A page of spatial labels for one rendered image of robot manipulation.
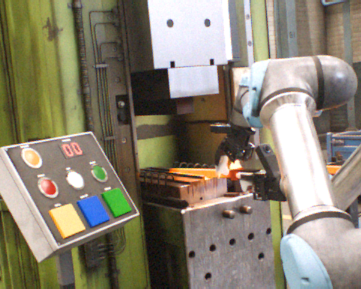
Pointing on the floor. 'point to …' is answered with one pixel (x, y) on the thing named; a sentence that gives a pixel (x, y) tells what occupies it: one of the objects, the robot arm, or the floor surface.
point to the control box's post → (65, 270)
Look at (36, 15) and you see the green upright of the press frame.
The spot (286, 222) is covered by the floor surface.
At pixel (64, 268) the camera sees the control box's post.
